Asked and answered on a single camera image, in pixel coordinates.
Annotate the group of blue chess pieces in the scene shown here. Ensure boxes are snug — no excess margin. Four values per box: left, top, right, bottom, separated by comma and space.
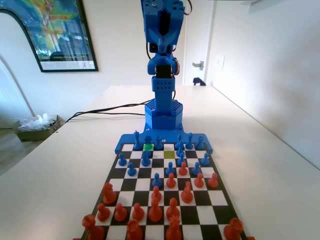
114, 124, 215, 155

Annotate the blue chess king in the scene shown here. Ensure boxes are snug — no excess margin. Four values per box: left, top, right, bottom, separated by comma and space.
133, 129, 142, 151

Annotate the red king chess piece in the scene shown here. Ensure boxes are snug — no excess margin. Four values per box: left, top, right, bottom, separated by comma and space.
165, 215, 182, 240

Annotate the red queen chess piece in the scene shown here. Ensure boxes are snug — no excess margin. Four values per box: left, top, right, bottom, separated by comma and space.
126, 219, 144, 240

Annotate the red rook chess piece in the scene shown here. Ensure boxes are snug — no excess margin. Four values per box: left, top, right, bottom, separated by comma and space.
223, 217, 244, 240
82, 214, 106, 240

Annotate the white door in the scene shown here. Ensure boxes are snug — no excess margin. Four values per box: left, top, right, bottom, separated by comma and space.
183, 0, 214, 86

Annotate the framed map poster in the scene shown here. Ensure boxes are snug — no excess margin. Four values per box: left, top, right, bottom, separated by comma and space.
0, 0, 99, 74

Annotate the clear plastic wrap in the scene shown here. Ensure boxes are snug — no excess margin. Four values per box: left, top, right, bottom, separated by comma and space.
17, 112, 59, 132

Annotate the cardboard box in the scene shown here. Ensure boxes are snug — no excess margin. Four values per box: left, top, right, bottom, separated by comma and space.
12, 114, 66, 143

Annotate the black white chessboard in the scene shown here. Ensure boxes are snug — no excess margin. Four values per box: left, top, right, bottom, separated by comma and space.
81, 142, 248, 240

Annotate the red white servo wire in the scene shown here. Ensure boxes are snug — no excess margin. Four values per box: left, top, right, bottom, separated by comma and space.
184, 0, 194, 17
173, 58, 182, 77

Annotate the black power cable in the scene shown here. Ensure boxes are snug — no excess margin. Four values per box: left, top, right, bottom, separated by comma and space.
71, 99, 154, 119
65, 111, 146, 123

